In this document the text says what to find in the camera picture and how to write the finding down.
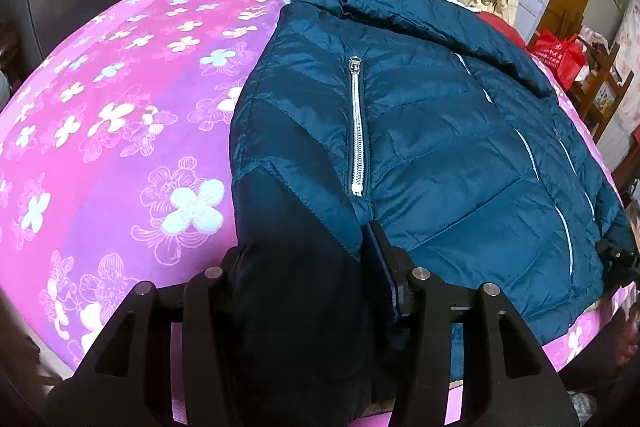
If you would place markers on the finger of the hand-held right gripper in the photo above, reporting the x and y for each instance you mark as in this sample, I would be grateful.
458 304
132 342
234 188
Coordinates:
620 259

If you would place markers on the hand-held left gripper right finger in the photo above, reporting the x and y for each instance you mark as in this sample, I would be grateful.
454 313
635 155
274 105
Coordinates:
385 267

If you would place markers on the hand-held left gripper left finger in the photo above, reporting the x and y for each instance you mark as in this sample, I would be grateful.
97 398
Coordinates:
200 307

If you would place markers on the teal quilted zip jacket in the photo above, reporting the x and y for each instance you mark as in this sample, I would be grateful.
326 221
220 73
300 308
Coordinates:
430 132

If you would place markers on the wooden chair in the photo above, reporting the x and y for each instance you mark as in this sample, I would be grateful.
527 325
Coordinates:
600 82

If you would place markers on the pink floral curtain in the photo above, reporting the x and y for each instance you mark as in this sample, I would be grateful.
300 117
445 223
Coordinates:
631 57

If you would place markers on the pink floral bedsheet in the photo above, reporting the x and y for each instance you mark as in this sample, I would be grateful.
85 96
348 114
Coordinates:
125 117

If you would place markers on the red shopping bag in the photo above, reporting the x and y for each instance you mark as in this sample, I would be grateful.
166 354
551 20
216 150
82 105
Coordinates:
557 54

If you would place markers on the red cloth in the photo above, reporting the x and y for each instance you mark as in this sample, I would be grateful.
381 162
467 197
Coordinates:
502 27

